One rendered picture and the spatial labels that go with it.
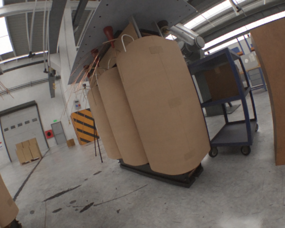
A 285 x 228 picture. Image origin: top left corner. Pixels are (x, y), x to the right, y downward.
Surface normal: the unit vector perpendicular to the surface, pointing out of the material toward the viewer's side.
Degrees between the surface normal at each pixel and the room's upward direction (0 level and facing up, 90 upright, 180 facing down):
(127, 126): 90
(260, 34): 90
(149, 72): 90
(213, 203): 0
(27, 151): 90
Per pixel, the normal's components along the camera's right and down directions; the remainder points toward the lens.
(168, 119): -0.15, 0.08
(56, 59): 0.59, -0.17
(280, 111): -0.74, 0.27
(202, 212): -0.31, -0.95
